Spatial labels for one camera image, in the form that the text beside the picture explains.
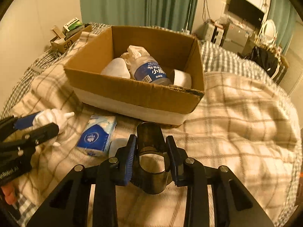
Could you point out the small cardboard box SF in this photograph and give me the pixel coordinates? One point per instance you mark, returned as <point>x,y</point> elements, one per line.
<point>62,45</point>

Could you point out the beige plaid blanket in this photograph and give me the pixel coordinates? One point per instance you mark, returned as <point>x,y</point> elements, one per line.
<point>224,146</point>

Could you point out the silver mini fridge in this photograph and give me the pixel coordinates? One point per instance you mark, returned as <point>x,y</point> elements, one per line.
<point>234,38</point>

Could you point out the clear plastic water bottle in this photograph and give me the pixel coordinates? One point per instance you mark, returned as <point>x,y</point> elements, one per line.
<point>146,69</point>

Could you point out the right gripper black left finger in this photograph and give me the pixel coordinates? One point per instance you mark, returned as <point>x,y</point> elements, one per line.
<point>67,204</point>

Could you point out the white louvered wardrobe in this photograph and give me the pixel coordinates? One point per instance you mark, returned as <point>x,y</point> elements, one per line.
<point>292,81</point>

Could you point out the black wall television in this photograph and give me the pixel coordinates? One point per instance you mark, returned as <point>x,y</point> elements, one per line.
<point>247,11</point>

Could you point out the white tape roll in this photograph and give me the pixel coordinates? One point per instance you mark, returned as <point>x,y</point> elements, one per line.
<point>180,78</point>

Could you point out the black jacket on chair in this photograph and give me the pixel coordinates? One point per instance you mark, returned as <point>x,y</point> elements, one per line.
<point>265,59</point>

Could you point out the dark translucent cup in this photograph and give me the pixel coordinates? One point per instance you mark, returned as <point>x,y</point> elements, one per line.
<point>151,171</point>

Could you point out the green curtain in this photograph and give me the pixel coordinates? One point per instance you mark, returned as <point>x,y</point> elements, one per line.
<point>177,15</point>
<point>284,15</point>

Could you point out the white suitcase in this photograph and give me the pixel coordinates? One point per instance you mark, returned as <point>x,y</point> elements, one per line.
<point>213,33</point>

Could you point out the large open cardboard box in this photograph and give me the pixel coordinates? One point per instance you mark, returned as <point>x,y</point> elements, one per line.
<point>149,102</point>

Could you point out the green curtain left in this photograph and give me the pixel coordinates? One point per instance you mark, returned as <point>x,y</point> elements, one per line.
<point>177,15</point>

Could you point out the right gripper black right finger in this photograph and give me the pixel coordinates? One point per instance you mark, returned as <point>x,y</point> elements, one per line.
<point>233,204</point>

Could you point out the green white medicine box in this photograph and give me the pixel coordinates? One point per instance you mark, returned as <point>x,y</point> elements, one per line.
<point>71,25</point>

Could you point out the white cloth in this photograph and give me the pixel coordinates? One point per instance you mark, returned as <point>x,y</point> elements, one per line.
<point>133,53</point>

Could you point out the blue tissue pack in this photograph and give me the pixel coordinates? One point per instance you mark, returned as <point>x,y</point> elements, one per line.
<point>96,137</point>

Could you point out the green curtain right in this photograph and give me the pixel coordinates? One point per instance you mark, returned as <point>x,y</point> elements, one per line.
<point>284,15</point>

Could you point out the green gingham bed cover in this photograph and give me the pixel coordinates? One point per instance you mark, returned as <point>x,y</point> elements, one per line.
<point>236,59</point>

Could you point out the white toy figure bottle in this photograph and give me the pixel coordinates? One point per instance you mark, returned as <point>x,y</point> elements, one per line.
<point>55,116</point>

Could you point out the person's hand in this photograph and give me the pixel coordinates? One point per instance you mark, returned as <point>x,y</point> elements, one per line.
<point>9,193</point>

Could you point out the white sock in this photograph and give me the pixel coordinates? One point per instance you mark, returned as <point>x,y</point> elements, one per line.
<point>116,68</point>

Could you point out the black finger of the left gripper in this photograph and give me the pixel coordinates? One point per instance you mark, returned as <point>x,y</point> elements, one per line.
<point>11,124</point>
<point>31,139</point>

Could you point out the white oval mirror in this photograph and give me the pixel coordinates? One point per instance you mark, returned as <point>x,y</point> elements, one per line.
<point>268,32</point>

